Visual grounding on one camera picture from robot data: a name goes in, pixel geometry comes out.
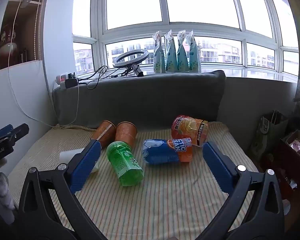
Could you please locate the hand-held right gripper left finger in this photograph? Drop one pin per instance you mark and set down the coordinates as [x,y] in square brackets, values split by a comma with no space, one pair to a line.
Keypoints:
[86,163]

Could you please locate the black charger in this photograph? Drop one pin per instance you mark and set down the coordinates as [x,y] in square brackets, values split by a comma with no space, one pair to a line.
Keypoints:
[71,82]

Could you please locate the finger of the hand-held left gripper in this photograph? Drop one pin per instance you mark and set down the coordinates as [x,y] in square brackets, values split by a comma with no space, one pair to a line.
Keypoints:
[3,131]
[18,132]

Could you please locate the white window frame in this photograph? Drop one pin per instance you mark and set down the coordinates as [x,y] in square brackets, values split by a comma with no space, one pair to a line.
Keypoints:
[100,30]

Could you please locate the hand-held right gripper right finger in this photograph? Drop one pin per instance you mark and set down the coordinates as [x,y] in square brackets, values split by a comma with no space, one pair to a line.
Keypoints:
[217,166]

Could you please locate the white cup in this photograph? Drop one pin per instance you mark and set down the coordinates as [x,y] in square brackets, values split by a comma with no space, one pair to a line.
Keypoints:
[70,155]

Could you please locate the brown paper cup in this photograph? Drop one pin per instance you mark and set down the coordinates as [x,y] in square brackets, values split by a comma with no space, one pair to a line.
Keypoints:
[103,132]
[125,133]

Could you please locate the cardboard box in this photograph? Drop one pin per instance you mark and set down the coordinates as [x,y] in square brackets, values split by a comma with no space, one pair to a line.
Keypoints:
[290,175]

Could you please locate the green paper bag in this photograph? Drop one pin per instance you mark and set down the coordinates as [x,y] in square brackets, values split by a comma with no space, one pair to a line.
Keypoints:
[267,135]

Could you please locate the round vase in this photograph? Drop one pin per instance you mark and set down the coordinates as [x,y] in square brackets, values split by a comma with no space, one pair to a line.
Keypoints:
[8,51]

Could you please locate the pink packet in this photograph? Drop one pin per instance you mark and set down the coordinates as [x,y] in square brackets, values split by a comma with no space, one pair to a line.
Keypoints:
[297,145]

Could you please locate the teal refill pouch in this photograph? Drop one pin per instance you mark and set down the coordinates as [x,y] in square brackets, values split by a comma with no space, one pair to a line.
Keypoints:
[170,57]
[193,57]
[159,57]
[182,57]

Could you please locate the wooden shelf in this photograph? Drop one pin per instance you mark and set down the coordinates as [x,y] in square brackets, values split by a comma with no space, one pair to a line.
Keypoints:
[27,35]

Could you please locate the grey cushion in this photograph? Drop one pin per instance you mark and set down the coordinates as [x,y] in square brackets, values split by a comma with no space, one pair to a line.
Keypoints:
[145,100]

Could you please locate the striped beige mat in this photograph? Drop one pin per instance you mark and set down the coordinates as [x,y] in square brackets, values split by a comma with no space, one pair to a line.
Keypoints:
[165,202]

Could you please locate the green plastic bottle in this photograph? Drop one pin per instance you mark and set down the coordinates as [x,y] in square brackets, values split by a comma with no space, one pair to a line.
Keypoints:
[123,165]

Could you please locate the white power strip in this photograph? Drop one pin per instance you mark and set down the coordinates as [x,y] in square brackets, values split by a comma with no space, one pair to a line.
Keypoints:
[62,85]

